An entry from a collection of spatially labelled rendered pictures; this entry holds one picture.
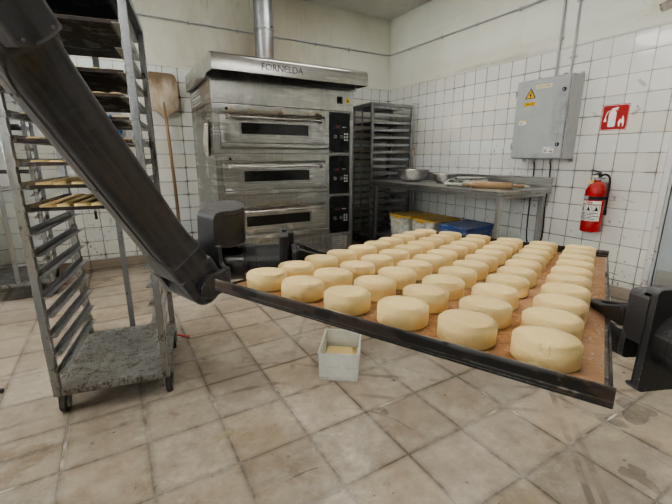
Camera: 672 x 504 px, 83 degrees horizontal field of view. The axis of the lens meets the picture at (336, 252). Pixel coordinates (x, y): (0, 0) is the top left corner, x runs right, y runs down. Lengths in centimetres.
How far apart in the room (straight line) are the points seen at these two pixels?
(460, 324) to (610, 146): 367
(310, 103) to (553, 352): 391
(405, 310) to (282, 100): 371
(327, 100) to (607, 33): 245
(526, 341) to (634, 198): 357
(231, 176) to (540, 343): 355
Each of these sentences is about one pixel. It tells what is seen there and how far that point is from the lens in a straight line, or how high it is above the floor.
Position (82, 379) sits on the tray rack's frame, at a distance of 222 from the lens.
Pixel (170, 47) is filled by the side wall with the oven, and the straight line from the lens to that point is 484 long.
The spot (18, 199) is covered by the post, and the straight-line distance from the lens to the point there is 194.
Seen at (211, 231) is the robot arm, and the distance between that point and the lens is 58.
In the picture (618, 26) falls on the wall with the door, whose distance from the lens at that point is 412.
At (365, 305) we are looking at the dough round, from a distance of 39.
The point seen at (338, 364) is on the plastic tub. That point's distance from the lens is 209.
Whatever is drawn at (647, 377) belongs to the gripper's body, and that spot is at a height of 96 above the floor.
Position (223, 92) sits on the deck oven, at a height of 173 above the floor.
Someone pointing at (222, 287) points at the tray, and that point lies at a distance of 48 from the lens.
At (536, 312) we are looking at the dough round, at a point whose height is 102.
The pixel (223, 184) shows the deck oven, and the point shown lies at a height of 92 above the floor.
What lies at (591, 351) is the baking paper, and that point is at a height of 100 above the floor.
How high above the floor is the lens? 116
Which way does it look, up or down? 14 degrees down
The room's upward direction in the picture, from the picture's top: straight up
